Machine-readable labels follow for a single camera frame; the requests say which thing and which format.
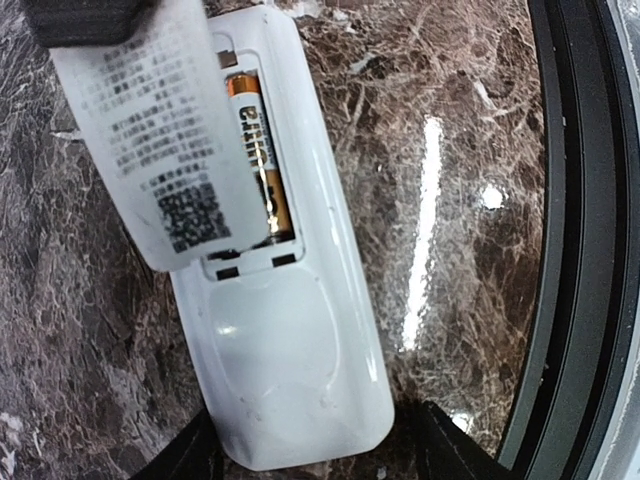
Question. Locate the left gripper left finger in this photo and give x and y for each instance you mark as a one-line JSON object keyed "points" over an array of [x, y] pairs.
{"points": [[194, 454]]}

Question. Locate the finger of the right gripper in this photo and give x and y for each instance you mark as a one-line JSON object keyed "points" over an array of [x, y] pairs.
{"points": [[81, 23]]}

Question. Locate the white remote control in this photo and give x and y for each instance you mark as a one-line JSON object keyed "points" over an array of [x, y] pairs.
{"points": [[283, 337]]}

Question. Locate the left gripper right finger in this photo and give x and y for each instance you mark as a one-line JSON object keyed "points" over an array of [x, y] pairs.
{"points": [[444, 451]]}

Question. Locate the white battery cover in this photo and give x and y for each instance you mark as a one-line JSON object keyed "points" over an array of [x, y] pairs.
{"points": [[149, 110]]}

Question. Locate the black front rail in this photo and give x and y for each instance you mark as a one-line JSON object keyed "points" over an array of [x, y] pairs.
{"points": [[584, 334]]}

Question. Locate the gold battery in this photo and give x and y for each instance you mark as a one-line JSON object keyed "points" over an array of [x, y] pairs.
{"points": [[245, 94]]}

